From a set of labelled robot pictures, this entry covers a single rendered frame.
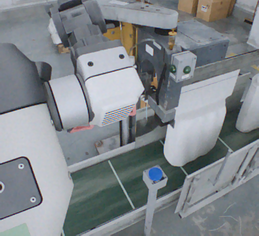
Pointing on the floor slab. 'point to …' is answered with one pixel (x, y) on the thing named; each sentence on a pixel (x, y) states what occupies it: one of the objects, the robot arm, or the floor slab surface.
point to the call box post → (150, 212)
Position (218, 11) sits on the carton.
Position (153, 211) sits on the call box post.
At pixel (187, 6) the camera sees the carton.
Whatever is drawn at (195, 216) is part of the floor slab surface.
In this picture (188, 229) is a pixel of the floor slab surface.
